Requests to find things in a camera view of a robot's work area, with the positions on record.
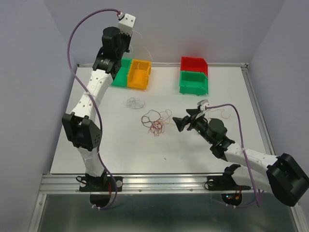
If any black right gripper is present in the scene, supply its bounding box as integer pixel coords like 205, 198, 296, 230
172, 108, 213, 144

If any brown thin wire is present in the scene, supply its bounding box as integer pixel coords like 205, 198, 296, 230
141, 110, 161, 128

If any green plastic bin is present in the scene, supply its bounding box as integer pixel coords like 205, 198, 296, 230
111, 58, 132, 87
179, 71, 209, 96

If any red plastic bin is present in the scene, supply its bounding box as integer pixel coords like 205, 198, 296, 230
181, 57, 209, 76

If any white thin wire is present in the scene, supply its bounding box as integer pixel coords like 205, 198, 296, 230
123, 30, 153, 110

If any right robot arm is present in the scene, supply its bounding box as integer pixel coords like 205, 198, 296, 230
173, 109, 309, 206

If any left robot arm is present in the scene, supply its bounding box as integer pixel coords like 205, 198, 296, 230
62, 26, 133, 190

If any yellow plastic bin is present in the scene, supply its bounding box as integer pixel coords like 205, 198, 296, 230
127, 59, 151, 90

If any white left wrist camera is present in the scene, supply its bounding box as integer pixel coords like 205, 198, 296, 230
118, 12, 136, 36

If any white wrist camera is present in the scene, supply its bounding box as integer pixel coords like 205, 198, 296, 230
197, 99, 210, 113
118, 12, 136, 36

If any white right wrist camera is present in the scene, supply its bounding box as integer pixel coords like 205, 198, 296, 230
197, 99, 210, 113

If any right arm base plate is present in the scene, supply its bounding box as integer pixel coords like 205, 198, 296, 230
204, 175, 251, 191

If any aluminium front rail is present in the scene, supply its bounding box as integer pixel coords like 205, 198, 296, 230
39, 173, 231, 194

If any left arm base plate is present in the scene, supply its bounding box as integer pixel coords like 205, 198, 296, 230
75, 173, 115, 192

